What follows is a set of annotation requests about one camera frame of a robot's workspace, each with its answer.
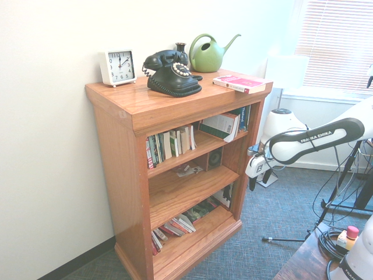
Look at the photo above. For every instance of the pink red paperback book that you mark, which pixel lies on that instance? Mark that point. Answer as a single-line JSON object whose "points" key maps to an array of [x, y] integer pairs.
{"points": [[239, 82]]}

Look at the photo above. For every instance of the black ceramic vase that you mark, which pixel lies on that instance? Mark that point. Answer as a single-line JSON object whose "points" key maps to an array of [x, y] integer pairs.
{"points": [[180, 48]]}

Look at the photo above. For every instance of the black vintage rotary telephone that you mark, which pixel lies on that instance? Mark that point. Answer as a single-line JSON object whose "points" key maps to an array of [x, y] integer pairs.
{"points": [[169, 81]]}

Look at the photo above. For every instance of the red spine paperback book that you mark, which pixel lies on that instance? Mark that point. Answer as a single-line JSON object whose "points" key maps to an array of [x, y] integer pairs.
{"points": [[177, 226], [170, 231]]}

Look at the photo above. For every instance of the wooden bookshelf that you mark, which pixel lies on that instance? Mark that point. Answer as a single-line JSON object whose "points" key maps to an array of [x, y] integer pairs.
{"points": [[175, 102]]}

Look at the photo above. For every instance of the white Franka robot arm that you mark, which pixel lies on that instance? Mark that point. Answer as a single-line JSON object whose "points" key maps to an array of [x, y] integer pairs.
{"points": [[314, 140]]}

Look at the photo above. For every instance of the white grey cover book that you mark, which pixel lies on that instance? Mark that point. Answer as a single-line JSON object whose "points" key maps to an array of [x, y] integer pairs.
{"points": [[157, 243]]}

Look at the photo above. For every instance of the cream paperback book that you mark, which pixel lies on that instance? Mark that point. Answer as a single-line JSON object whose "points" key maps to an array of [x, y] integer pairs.
{"points": [[167, 146], [181, 141]]}

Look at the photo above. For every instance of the upright books middle shelf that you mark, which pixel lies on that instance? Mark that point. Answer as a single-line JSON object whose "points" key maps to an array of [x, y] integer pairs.
{"points": [[221, 125]]}

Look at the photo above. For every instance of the black camera tripod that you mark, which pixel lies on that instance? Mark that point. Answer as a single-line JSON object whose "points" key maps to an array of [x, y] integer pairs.
{"points": [[364, 195]]}

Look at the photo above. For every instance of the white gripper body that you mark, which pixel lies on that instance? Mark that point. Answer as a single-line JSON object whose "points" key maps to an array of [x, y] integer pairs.
{"points": [[258, 167]]}

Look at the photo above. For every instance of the teal spine travel guide book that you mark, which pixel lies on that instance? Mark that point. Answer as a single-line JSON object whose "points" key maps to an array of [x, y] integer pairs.
{"points": [[242, 118]]}

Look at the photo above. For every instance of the white red cover book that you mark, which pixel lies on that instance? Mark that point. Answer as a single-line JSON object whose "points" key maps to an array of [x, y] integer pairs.
{"points": [[186, 223]]}

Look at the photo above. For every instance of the white black bear cover book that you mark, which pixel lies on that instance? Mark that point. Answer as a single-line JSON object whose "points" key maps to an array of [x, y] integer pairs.
{"points": [[225, 196]]}

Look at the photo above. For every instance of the loose photo papers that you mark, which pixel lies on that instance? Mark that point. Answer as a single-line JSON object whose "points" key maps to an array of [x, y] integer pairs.
{"points": [[188, 170]]}

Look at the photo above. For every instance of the green plastic watering can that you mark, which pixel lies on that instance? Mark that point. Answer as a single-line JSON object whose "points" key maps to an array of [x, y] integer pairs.
{"points": [[207, 58]]}

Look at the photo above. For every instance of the dark green spine book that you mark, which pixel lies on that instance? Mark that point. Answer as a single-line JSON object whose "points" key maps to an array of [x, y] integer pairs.
{"points": [[156, 150], [161, 147]]}

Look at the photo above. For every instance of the window blinds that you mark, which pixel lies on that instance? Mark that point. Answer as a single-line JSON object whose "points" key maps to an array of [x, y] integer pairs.
{"points": [[335, 43]]}

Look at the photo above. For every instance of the dark green cover book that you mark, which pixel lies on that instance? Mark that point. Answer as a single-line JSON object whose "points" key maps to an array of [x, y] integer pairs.
{"points": [[202, 211]]}

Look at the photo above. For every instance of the white square alarm clock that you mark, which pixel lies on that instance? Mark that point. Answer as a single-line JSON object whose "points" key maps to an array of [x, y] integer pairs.
{"points": [[119, 65]]}

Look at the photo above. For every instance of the wooden speaker box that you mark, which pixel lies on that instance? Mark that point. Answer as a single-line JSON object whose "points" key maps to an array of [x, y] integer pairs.
{"points": [[214, 160]]}

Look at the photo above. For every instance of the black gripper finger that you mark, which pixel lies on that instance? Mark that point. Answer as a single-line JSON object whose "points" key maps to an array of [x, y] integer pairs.
{"points": [[267, 178], [252, 183]]}

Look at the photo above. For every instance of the green spine paperback book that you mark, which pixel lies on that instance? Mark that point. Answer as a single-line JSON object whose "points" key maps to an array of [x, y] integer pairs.
{"points": [[174, 143]]}

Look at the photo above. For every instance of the white thick paperback book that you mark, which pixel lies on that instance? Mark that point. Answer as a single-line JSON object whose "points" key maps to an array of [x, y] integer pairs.
{"points": [[190, 137]]}

